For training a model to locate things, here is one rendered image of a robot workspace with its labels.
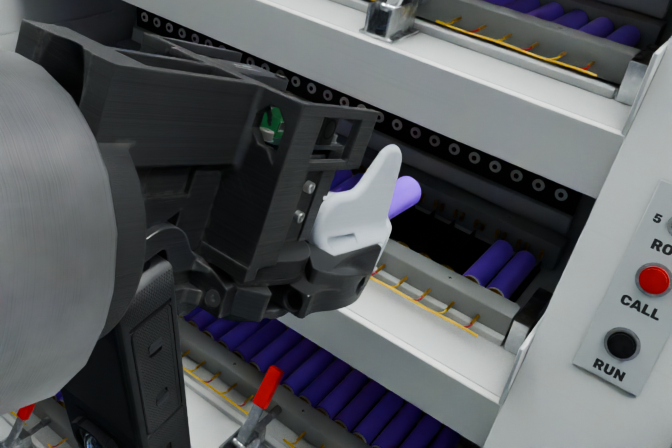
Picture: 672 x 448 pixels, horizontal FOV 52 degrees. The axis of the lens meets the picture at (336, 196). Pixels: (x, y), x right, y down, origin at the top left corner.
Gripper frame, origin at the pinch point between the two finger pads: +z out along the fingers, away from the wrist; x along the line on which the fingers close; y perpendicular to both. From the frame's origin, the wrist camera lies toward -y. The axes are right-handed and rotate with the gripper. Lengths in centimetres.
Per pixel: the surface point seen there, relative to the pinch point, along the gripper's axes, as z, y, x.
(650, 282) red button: 11.1, 1.8, -13.9
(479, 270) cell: 20.0, -4.8, -2.7
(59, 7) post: 21, 0, 51
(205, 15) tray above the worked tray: 12.6, 6.1, 24.1
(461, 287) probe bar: 16.6, -5.6, -2.8
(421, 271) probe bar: 16.3, -5.8, 0.4
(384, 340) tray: 11.9, -10.2, -0.3
